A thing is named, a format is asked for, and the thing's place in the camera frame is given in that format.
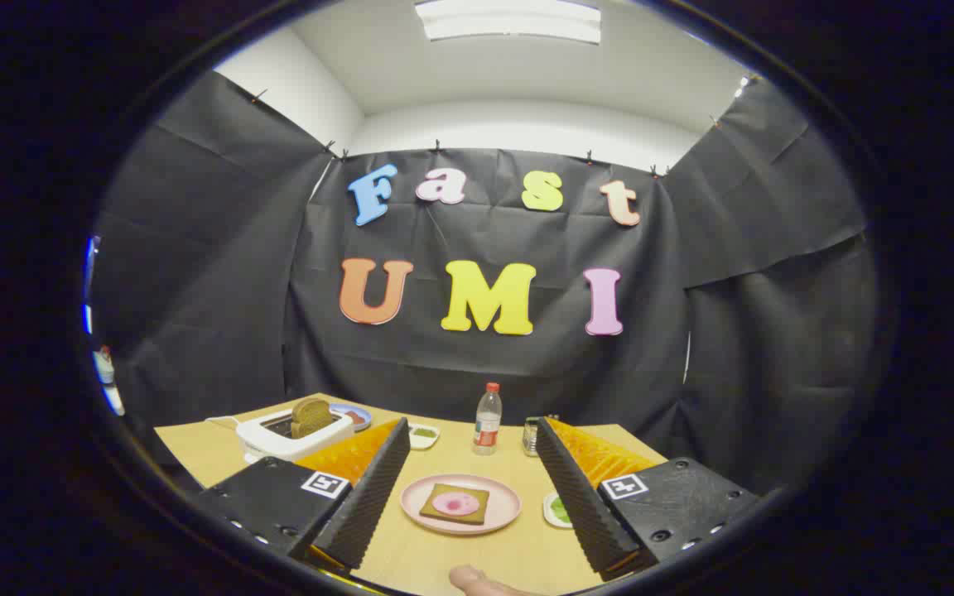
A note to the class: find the white container red cap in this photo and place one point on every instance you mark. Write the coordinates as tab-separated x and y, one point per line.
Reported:
106	368

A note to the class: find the white divided condiment tray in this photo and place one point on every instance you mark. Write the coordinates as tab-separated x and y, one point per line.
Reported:
416	443

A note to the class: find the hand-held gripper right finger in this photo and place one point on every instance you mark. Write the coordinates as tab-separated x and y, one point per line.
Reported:
585	505

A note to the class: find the ceiling light panel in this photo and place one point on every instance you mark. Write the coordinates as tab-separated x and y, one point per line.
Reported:
510	21

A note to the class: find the clear plastic bottle red cap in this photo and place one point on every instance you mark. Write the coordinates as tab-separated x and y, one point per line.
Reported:
487	430

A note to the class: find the white toaster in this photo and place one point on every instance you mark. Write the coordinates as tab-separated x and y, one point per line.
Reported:
278	444

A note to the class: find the metal mesh utensil holder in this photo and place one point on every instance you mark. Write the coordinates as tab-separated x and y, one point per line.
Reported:
531	439

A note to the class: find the small white plate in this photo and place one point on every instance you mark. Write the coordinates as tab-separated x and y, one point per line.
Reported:
548	510

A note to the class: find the black backdrop cloth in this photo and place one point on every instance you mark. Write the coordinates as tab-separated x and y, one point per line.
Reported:
485	364

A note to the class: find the pink plate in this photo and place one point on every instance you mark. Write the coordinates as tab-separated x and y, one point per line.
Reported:
503	505

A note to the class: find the green lettuce leaf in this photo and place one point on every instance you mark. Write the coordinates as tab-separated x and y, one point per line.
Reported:
561	509

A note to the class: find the blue plate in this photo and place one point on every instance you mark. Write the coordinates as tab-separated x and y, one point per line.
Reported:
363	425

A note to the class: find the bread slice with ham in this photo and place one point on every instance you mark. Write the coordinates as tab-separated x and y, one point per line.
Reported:
430	511

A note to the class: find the red tomato slices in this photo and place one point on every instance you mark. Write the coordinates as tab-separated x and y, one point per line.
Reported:
353	416

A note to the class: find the pink ham slice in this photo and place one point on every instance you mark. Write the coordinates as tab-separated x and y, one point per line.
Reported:
454	503

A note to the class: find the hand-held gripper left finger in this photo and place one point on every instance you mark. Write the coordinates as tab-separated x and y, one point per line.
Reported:
369	505

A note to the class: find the brown bread slice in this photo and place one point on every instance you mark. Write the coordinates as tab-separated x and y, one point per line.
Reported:
311	416

